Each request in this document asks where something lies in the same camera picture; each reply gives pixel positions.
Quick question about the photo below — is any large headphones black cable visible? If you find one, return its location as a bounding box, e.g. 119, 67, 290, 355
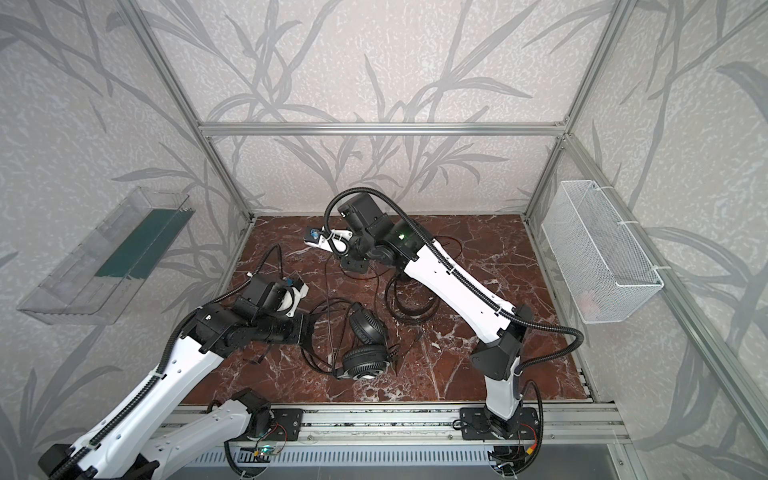
305, 251, 421, 373

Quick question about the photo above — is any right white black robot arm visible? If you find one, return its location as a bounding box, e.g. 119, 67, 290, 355
318, 187, 584, 439

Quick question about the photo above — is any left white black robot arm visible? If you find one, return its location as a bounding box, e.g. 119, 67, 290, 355
38, 271, 311, 479

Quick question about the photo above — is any green lit circuit board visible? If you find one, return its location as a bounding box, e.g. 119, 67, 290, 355
253, 445, 284, 462

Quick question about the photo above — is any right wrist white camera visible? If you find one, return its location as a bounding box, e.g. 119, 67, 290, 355
303, 227, 353, 255

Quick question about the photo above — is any wrist white camera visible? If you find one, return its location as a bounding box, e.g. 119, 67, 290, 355
277, 278, 309, 318
303, 227, 353, 255

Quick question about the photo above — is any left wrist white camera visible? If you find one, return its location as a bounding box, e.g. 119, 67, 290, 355
277, 278, 309, 318

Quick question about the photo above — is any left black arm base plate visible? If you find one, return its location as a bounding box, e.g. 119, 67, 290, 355
263, 408, 304, 442

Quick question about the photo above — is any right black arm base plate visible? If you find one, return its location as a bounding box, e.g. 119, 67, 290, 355
452, 407, 541, 442

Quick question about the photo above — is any clear plastic wall tray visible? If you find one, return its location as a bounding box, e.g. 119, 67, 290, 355
17, 187, 195, 326

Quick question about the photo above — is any white wire mesh basket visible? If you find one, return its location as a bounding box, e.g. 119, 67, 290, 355
542, 180, 664, 324

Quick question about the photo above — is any aluminium front rail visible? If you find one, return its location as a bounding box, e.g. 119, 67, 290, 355
134, 403, 631, 448

